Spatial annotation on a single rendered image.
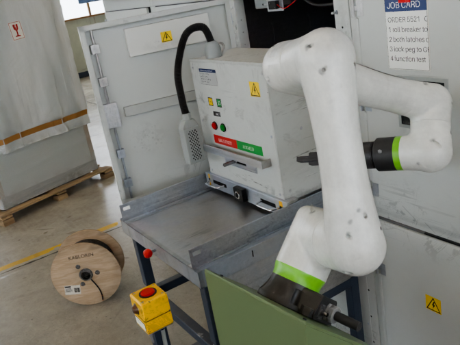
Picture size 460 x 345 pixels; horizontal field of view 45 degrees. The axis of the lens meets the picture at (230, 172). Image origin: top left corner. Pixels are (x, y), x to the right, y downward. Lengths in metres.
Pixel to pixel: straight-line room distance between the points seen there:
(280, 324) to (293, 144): 0.85
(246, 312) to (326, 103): 0.49
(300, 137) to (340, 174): 0.75
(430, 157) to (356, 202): 0.37
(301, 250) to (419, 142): 0.43
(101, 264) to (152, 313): 1.79
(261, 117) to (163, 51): 0.64
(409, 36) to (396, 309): 0.98
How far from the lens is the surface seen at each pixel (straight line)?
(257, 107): 1.88
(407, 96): 1.48
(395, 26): 1.72
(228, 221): 2.02
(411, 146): 1.51
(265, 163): 1.89
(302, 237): 1.32
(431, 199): 1.81
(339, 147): 1.16
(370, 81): 1.41
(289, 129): 1.88
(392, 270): 2.07
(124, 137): 2.36
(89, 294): 3.44
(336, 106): 1.15
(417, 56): 1.69
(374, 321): 2.32
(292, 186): 1.93
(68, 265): 3.36
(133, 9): 3.24
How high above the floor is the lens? 1.68
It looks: 19 degrees down
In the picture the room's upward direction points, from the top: 10 degrees counter-clockwise
